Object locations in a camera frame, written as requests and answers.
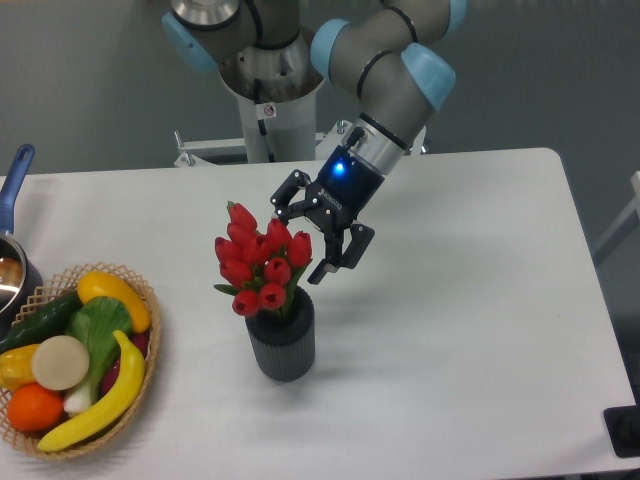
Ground purple red vegetable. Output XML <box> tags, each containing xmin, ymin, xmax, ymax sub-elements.
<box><xmin>100</xmin><ymin>333</ymin><xmax>149</xmax><ymax>397</ymax></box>

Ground woven wicker basket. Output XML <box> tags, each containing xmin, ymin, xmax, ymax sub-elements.
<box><xmin>1</xmin><ymin>262</ymin><xmax>162</xmax><ymax>461</ymax></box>

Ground yellow squash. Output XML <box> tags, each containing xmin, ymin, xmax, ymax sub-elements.
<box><xmin>77</xmin><ymin>270</ymin><xmax>151</xmax><ymax>334</ymax></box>

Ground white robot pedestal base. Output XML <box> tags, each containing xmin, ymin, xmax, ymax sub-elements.
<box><xmin>172</xmin><ymin>92</ymin><xmax>430</xmax><ymax>169</ymax></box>

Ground green bok choy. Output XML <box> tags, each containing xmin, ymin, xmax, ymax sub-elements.
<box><xmin>64</xmin><ymin>296</ymin><xmax>132</xmax><ymax>416</ymax></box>

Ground orange fruit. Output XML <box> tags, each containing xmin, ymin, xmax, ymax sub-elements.
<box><xmin>7</xmin><ymin>383</ymin><xmax>63</xmax><ymax>432</ymax></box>

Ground yellow bell pepper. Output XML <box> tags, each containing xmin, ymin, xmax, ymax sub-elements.
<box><xmin>1</xmin><ymin>344</ymin><xmax>39</xmax><ymax>391</ymax></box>

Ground red tulip bouquet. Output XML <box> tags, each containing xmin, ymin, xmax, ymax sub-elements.
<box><xmin>214</xmin><ymin>201</ymin><xmax>312</xmax><ymax>322</ymax></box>

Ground green cucumber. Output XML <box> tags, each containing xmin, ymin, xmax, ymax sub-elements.
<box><xmin>1</xmin><ymin>290</ymin><xmax>83</xmax><ymax>353</ymax></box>

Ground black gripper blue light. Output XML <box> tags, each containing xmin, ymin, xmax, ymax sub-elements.
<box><xmin>270</xmin><ymin>147</ymin><xmax>384</xmax><ymax>285</ymax></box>

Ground white frame at right edge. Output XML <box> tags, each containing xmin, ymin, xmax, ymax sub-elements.
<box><xmin>592</xmin><ymin>172</ymin><xmax>639</xmax><ymax>267</ymax></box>

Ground blue handled saucepan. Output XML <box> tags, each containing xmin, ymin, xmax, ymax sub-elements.
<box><xmin>1</xmin><ymin>144</ymin><xmax>43</xmax><ymax>338</ymax></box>

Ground beige round disc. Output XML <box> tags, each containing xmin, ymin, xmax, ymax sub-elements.
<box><xmin>31</xmin><ymin>335</ymin><xmax>89</xmax><ymax>391</ymax></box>

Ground dark grey ribbed vase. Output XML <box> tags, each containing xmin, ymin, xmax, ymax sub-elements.
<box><xmin>245</xmin><ymin>287</ymin><xmax>315</xmax><ymax>382</ymax></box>

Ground black device at table edge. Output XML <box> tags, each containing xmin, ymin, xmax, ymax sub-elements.
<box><xmin>603</xmin><ymin>405</ymin><xmax>639</xmax><ymax>458</ymax></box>

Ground yellow banana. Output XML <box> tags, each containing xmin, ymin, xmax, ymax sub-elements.
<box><xmin>37</xmin><ymin>330</ymin><xmax>145</xmax><ymax>452</ymax></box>

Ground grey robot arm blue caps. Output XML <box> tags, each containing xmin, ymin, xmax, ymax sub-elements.
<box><xmin>162</xmin><ymin>1</ymin><xmax>467</xmax><ymax>284</ymax></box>

